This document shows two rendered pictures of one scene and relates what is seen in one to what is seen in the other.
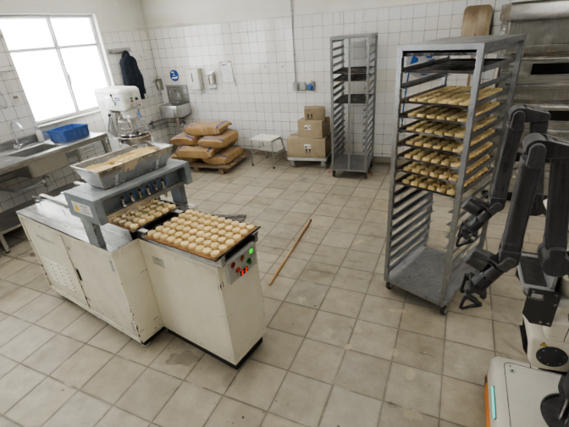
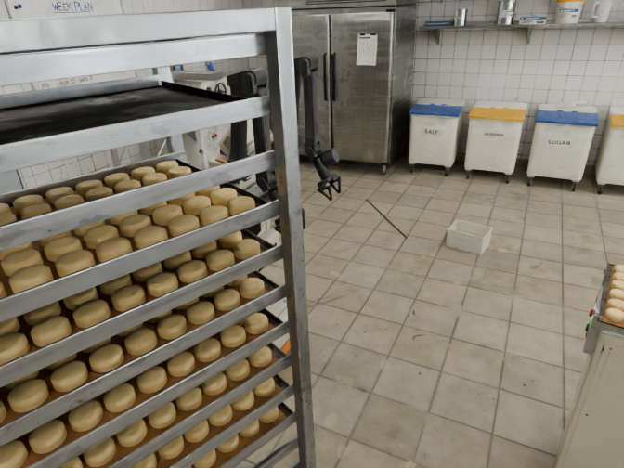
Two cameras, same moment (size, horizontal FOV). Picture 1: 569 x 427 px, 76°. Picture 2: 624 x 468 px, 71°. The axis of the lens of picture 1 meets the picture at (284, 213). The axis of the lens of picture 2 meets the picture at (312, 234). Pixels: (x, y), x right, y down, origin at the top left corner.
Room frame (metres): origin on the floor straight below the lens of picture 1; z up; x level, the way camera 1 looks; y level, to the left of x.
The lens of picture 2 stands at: (3.03, -0.71, 1.82)
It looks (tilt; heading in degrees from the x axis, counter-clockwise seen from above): 28 degrees down; 182
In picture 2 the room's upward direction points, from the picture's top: 3 degrees counter-clockwise
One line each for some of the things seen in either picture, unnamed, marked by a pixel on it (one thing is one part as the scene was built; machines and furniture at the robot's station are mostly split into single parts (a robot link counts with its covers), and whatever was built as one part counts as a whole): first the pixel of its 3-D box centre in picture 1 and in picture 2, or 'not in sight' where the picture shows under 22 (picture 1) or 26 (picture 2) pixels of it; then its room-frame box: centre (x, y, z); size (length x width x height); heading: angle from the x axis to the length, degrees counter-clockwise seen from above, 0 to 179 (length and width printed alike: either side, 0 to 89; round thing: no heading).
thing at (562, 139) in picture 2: not in sight; (559, 147); (-1.55, 1.83, 0.38); 0.64 x 0.54 x 0.77; 153
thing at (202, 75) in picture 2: not in sight; (194, 75); (-1.69, -1.97, 1.23); 0.58 x 0.19 x 0.07; 64
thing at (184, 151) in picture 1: (199, 149); not in sight; (5.75, 1.28, 0.32); 0.72 x 0.42 x 0.17; 68
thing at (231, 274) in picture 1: (240, 263); (596, 319); (1.76, 0.27, 0.77); 0.24 x 0.04 x 0.14; 144
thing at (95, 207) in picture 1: (136, 198); not in sight; (2.27, 0.98, 1.01); 0.72 x 0.33 x 0.34; 144
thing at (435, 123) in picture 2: not in sight; (435, 136); (-2.11, 0.66, 0.38); 0.64 x 0.54 x 0.77; 157
